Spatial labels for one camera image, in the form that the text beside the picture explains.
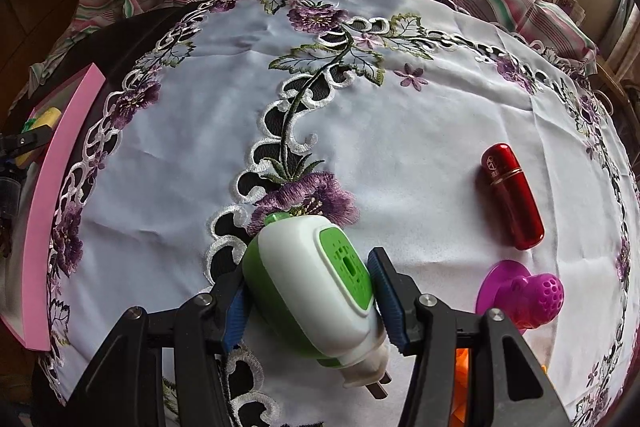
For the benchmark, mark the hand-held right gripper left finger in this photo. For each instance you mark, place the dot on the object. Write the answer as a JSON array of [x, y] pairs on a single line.
[[235, 312]]

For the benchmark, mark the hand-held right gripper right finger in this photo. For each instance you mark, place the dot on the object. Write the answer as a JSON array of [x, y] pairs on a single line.
[[387, 302]]

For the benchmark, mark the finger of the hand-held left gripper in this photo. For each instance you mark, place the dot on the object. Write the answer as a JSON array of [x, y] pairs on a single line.
[[27, 140]]

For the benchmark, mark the green plastic spool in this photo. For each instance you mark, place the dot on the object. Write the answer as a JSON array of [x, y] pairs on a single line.
[[30, 123]]

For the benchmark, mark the yellow oval case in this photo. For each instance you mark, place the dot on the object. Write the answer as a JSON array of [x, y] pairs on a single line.
[[49, 117]]

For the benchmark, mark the pink cardboard box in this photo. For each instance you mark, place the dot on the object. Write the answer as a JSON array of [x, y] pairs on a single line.
[[55, 187]]

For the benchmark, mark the green white plug-in device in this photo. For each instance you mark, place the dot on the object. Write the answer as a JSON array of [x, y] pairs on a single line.
[[300, 277]]

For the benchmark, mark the orange toy cubes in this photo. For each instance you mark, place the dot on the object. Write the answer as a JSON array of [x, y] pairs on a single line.
[[462, 377]]

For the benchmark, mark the magenta plastic spool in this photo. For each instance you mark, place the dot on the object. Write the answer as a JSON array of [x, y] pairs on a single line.
[[530, 297]]

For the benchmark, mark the red metal tube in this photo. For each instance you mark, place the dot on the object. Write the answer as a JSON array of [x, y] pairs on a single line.
[[512, 197]]

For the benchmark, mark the white embroidered floral tablecloth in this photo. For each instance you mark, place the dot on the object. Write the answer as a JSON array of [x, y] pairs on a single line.
[[400, 132]]

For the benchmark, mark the wooden chair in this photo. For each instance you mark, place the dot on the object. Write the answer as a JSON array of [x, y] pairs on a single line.
[[617, 92]]

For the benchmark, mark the pink small carton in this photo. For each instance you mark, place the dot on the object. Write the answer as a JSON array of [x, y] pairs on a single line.
[[571, 2]]

